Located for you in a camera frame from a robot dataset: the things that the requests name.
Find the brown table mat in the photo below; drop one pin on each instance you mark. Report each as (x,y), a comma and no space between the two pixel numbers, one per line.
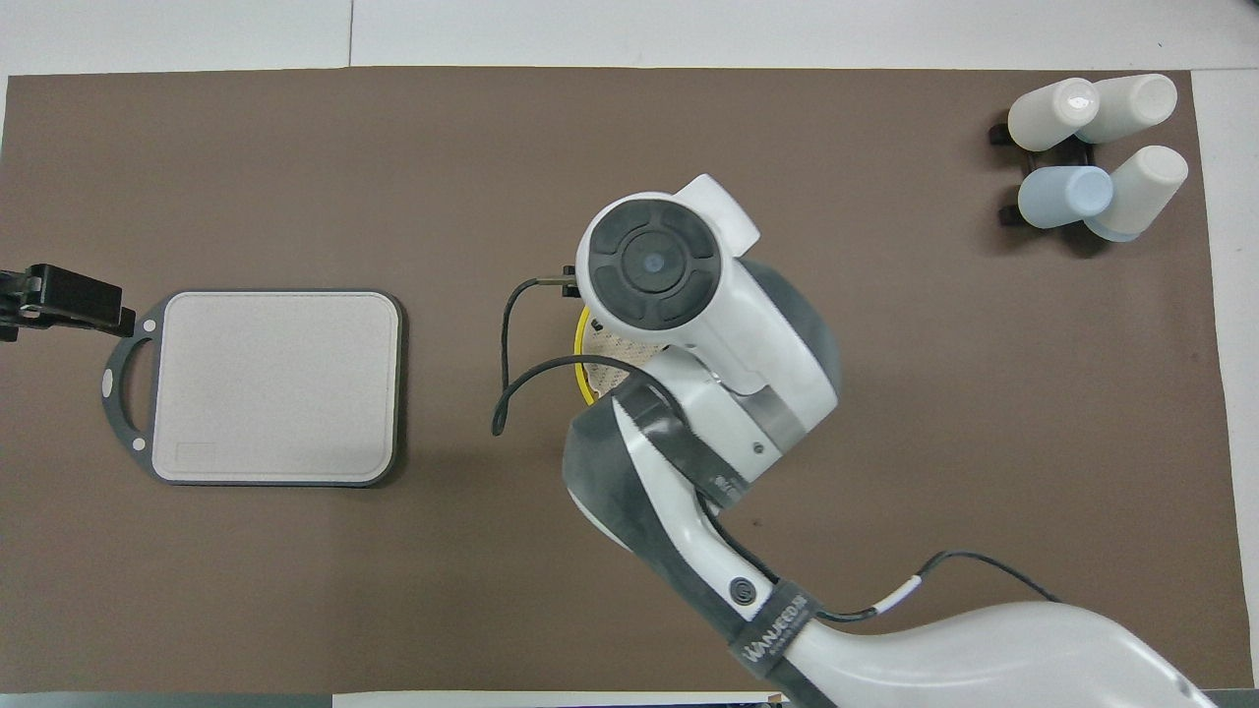
(295,590)

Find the light blue plastic cup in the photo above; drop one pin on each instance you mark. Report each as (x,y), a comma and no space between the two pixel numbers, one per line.
(1062,197)

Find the black cup rack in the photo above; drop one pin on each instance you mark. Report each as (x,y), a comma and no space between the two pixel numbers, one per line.
(1009,215)

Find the white cutting board grey frame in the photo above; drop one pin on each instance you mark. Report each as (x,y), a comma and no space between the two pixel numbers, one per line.
(285,393)

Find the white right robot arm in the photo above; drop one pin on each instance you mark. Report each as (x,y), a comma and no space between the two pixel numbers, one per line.
(689,295)

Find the white plastic cup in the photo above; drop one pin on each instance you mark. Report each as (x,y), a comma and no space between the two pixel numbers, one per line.
(1136,103)
(1048,118)
(1146,187)

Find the yellow-rimmed woven steamer lid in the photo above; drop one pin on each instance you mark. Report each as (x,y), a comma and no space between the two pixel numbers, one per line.
(615,346)

